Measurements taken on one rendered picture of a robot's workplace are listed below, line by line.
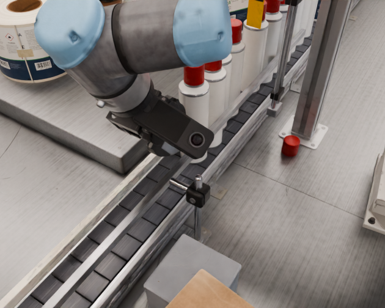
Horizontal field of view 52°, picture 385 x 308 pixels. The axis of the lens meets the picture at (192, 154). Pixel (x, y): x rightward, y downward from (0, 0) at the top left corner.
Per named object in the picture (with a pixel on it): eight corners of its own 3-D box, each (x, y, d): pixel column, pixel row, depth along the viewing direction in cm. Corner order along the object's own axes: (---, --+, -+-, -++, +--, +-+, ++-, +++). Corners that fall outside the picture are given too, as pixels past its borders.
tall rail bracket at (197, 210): (174, 219, 71) (171, 154, 60) (209, 238, 68) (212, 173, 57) (164, 232, 69) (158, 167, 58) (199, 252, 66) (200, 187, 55)
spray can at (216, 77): (204, 129, 82) (206, 38, 67) (226, 137, 80) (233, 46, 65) (190, 143, 78) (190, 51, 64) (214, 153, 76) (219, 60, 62)
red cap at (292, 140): (300, 150, 84) (303, 139, 82) (292, 159, 82) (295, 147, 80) (286, 143, 86) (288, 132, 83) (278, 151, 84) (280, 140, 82)
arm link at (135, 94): (150, 55, 48) (117, 112, 46) (162, 74, 52) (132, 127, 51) (103, 39, 51) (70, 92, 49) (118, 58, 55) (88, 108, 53)
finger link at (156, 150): (170, 135, 67) (152, 114, 59) (179, 139, 66) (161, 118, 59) (157, 159, 66) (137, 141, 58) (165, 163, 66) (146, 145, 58)
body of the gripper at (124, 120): (143, 95, 66) (111, 54, 55) (186, 112, 63) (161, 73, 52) (121, 134, 65) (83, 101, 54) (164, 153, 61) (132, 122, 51)
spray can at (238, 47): (226, 101, 88) (232, 13, 74) (243, 112, 86) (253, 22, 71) (209, 111, 86) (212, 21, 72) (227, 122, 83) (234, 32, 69)
